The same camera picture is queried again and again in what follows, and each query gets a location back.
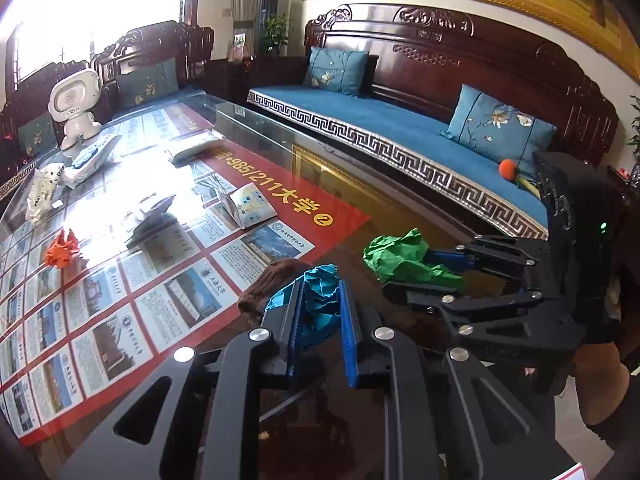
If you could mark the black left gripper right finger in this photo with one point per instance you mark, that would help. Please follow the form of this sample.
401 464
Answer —
446 416

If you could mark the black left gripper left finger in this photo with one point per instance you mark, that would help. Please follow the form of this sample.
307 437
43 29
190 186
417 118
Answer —
197 419

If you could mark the green paper ball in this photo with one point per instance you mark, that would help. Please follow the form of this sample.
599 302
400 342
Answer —
401 259

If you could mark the blue paper ball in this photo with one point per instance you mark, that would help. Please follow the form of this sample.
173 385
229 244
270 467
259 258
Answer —
321 311

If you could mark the orange paper ball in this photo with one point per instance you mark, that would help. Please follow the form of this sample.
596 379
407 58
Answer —
62 250

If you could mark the small white blue box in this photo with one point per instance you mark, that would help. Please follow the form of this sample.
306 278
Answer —
247 206

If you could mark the person right hand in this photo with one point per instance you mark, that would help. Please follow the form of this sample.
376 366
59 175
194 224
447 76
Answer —
601 381

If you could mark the brown fuzzy object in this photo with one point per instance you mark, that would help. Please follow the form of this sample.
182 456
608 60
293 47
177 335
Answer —
278 274

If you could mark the orange ball toy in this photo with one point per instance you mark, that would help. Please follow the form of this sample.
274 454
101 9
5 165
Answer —
508 169

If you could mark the red university poster mat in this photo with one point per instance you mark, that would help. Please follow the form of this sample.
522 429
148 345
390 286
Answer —
160 264

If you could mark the blue floral pillow near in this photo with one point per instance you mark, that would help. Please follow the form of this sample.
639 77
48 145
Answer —
498 130

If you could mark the blue floral pillow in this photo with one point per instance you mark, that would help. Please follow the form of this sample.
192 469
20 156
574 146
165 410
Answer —
336 70
498 130

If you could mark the white folded tissue pack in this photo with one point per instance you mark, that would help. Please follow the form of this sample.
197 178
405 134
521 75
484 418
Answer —
182 149

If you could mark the white crumpled paper black print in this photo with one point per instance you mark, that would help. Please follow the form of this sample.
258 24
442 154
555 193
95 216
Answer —
44 184

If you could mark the dark wood sofa blue cushion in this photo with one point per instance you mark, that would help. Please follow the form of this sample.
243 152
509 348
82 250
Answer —
420 57

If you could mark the blue floral pillow far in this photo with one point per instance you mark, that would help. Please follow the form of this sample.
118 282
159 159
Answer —
336 70

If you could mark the teal chair cushion left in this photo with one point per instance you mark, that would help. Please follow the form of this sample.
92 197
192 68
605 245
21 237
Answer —
37 136

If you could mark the teal chair cushion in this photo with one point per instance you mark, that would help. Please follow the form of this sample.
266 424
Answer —
147 84
37 136

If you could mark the dark wood armchair left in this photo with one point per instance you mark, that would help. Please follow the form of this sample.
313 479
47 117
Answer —
29 101

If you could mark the dark wood armchair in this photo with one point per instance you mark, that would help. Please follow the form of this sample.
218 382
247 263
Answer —
189 46
29 101

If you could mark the dark wood side table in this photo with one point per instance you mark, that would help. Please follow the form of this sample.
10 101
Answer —
231 81

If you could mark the teal chair cushion right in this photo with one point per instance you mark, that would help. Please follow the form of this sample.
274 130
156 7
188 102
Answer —
147 84

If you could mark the white toy robot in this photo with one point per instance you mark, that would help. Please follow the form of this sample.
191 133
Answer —
70 104

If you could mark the dark wood armchair right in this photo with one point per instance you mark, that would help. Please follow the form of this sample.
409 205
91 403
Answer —
189 46

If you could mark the green potted plant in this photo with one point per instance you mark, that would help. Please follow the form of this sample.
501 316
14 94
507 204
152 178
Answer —
275 35

